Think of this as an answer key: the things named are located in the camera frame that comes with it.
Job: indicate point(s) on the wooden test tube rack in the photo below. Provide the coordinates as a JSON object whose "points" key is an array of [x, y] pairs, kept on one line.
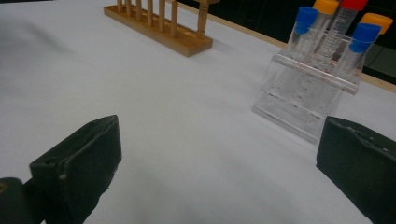
{"points": [[186, 42]]}

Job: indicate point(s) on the white table sheet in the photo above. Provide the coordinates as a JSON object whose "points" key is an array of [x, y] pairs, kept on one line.
{"points": [[186, 124]]}

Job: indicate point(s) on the orange cap test tube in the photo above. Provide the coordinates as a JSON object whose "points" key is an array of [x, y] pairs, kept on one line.
{"points": [[378, 20], [325, 6]]}

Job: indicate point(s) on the blue cap test tube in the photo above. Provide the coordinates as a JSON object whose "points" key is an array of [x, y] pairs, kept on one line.
{"points": [[306, 18], [364, 35]]}

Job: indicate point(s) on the clear acrylic test tube rack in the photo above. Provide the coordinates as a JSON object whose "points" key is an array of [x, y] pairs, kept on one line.
{"points": [[295, 102]]}

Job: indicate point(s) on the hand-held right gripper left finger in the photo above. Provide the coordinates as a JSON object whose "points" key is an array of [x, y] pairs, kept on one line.
{"points": [[81, 161]]}

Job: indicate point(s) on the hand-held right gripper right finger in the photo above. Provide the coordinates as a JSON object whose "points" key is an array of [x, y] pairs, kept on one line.
{"points": [[361, 168]]}

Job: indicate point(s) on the red cap test tube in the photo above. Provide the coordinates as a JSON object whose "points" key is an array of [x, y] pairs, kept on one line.
{"points": [[353, 3]]}

